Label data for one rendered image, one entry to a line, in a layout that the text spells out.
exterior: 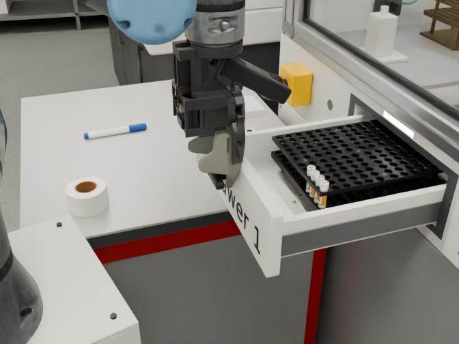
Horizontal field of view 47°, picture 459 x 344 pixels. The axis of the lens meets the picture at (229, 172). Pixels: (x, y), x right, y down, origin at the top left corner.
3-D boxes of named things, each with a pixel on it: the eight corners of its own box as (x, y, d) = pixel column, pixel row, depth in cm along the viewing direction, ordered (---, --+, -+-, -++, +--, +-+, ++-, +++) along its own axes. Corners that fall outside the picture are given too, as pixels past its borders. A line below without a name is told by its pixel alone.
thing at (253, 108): (214, 123, 122) (214, 117, 121) (203, 108, 129) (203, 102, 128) (265, 115, 125) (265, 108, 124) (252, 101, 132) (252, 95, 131)
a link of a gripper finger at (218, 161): (197, 192, 75) (192, 131, 71) (236, 185, 76) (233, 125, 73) (203, 201, 72) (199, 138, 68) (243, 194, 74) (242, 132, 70)
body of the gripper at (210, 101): (173, 118, 74) (168, 34, 67) (231, 110, 76) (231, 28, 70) (186, 143, 68) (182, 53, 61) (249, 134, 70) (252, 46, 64)
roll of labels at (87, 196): (62, 203, 95) (58, 185, 93) (98, 190, 98) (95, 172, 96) (79, 222, 90) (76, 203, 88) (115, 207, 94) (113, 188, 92)
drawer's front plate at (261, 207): (267, 280, 70) (270, 213, 64) (206, 170, 93) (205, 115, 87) (279, 277, 70) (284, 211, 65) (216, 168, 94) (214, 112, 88)
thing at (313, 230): (275, 261, 71) (277, 225, 68) (218, 166, 92) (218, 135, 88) (513, 206, 82) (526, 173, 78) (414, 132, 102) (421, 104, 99)
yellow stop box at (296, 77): (288, 108, 110) (290, 76, 106) (275, 95, 116) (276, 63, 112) (311, 105, 111) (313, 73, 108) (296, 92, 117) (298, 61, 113)
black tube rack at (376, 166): (315, 229, 76) (320, 192, 73) (270, 168, 90) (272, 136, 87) (444, 201, 82) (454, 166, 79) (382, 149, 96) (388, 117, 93)
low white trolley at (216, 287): (87, 495, 124) (18, 250, 84) (69, 308, 174) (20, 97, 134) (310, 423, 140) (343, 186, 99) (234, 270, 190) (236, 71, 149)
